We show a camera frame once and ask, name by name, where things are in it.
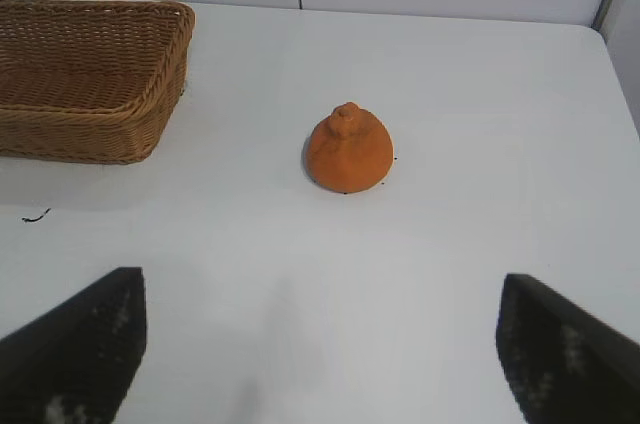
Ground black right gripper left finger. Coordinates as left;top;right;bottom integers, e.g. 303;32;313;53
0;266;149;424

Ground woven wicker basket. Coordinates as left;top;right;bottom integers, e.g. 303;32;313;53
0;0;197;166

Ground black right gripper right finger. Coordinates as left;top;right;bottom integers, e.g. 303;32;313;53
495;272;640;424

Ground brown bread roll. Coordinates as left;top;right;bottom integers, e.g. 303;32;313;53
304;101;394;195

